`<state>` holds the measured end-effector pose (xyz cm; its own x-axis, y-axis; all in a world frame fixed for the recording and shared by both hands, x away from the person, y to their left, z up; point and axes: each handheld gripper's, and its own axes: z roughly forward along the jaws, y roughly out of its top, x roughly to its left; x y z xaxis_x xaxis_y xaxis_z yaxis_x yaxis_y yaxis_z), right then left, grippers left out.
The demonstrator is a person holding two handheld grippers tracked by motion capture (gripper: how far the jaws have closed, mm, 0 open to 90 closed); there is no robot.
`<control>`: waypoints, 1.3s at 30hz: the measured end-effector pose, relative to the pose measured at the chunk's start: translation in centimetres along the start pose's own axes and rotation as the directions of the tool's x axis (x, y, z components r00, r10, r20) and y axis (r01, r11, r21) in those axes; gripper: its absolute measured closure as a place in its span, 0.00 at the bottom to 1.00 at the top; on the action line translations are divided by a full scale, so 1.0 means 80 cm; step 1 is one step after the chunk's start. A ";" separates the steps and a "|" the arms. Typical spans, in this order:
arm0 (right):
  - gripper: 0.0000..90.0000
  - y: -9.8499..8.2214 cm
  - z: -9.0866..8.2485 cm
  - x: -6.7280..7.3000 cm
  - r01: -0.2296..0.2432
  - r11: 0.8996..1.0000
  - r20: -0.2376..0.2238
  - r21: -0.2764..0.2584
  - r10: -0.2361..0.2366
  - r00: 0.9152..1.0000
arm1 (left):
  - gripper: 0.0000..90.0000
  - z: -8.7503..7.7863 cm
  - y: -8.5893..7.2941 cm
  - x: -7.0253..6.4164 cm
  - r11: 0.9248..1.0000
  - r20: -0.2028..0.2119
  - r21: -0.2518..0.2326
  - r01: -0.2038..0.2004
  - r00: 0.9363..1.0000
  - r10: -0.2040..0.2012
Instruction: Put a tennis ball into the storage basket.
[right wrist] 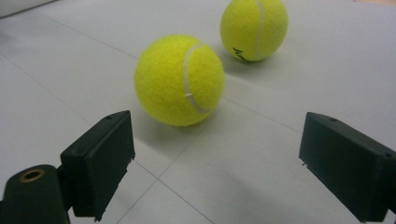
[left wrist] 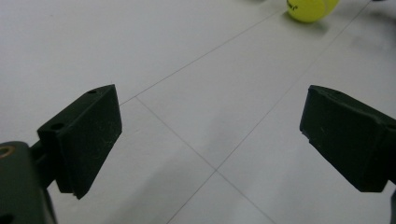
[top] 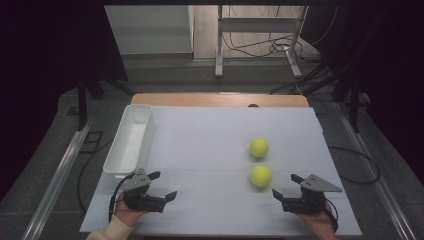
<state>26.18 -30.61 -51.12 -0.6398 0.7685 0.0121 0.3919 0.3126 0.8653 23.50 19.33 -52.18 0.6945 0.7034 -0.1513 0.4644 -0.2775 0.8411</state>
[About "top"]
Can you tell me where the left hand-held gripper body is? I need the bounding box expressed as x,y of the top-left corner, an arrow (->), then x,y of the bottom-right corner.
122,168 -> 167,214

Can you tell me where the right hand-held gripper black cable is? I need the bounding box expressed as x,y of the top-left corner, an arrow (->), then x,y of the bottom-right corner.
324,198 -> 340,233

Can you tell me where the looped black floor cable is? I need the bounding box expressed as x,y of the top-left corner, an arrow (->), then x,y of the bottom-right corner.
328,145 -> 381,185

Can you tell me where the hand-held gripper black cable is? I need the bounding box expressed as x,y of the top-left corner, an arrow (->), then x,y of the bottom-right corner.
108,172 -> 136,224
324,198 -> 340,233

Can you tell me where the white metal desk frame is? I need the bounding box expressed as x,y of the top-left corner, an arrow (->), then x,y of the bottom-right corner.
214,4 -> 309,79

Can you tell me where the tangle of black floor cables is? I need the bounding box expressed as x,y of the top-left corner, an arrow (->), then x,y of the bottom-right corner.
222,33 -> 323,64

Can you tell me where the left hand-held gripper black cable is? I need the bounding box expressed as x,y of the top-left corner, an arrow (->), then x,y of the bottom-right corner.
108,172 -> 136,224

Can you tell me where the dark curtain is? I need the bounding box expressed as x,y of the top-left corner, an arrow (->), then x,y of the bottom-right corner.
0,0 -> 128,201
309,0 -> 424,188

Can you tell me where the white board sheet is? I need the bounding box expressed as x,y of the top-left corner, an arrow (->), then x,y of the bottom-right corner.
79,105 -> 363,236

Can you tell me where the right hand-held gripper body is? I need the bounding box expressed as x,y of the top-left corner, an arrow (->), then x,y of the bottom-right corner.
282,173 -> 344,215

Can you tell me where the person's right hand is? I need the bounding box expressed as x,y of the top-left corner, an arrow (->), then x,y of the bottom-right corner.
296,203 -> 338,240

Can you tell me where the thin black floor cable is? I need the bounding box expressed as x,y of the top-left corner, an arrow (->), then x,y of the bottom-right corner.
77,139 -> 114,214

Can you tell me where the black tripod stand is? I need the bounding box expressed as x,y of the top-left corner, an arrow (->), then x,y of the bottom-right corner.
66,76 -> 134,132
301,63 -> 372,134

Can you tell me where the wooden table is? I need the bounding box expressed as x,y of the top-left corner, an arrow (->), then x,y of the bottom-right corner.
130,93 -> 310,108

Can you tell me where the yellow tennis ball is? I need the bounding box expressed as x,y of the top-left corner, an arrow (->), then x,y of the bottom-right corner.
249,137 -> 270,159
249,164 -> 273,188

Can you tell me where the white plastic bin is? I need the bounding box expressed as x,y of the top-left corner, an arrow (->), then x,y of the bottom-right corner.
102,103 -> 156,180

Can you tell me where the white panel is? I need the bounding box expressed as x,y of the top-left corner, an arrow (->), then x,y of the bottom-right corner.
104,4 -> 195,56

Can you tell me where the person's left hand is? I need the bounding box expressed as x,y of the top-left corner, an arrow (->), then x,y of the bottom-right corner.
113,194 -> 148,228

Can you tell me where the aluminium floor rail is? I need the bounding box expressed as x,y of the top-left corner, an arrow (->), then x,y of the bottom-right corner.
21,119 -> 94,240
334,101 -> 418,240

